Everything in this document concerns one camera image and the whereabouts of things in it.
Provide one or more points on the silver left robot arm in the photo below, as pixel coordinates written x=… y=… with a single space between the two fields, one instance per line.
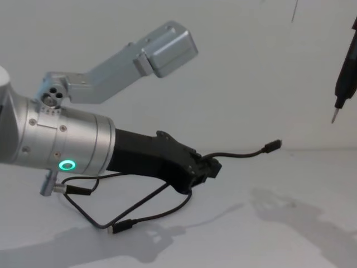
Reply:
x=72 y=139

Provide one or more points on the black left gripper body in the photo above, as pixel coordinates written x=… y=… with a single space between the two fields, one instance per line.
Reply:
x=156 y=159

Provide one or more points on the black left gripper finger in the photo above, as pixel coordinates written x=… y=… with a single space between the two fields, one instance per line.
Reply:
x=215 y=168
x=200 y=177

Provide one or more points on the table cloth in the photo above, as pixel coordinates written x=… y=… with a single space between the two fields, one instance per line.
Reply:
x=251 y=223

